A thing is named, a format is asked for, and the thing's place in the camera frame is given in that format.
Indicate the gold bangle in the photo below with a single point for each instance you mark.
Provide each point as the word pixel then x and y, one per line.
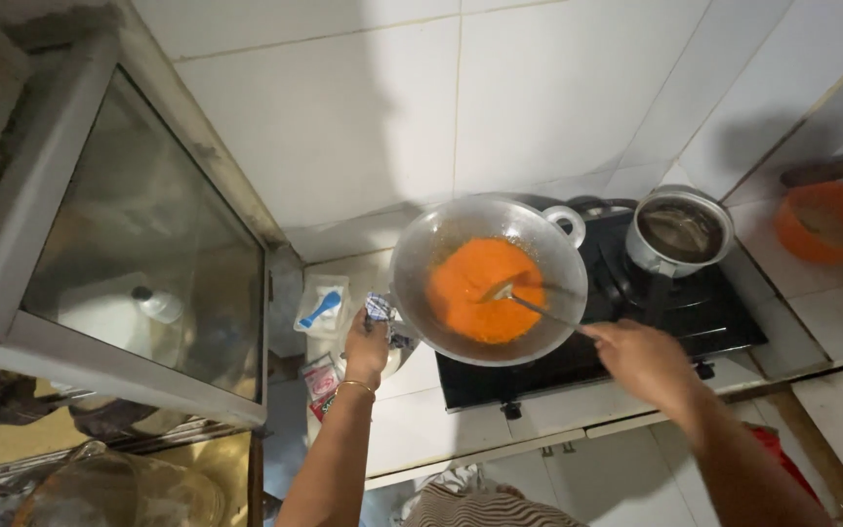
pixel 358 386

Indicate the small aluminium pot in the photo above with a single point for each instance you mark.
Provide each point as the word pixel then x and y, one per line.
pixel 677 233

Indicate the person's striped clothing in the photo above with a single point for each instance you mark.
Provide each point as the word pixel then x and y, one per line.
pixel 480 506

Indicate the red cloth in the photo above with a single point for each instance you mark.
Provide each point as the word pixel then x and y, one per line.
pixel 784 457

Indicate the black gas stove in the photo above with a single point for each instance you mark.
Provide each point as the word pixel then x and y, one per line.
pixel 634 322

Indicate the aluminium wok pan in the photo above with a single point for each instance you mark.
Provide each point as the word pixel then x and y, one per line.
pixel 491 278

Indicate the orange sauce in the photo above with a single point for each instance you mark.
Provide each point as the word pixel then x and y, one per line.
pixel 484 290

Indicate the orange plastic bowl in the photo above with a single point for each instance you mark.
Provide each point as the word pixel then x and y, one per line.
pixel 831 223

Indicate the clear glass jar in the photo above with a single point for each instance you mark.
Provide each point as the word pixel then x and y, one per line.
pixel 121 490

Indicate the person's right hand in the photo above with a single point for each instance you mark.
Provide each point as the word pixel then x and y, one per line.
pixel 637 356

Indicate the person's right fingers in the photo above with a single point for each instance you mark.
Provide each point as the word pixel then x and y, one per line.
pixel 601 333

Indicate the person's left hand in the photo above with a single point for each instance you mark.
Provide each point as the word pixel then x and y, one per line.
pixel 366 348

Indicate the metal spatula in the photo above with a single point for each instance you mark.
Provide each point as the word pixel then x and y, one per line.
pixel 538 307

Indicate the person's left fingers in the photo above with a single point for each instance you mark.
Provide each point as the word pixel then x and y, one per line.
pixel 365 320

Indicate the glass window frame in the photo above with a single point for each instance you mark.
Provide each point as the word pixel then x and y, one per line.
pixel 121 234

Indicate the blue checked cloth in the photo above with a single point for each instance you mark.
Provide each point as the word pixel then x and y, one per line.
pixel 382 315

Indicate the red and white seasoning packet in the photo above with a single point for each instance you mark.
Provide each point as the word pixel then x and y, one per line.
pixel 320 384

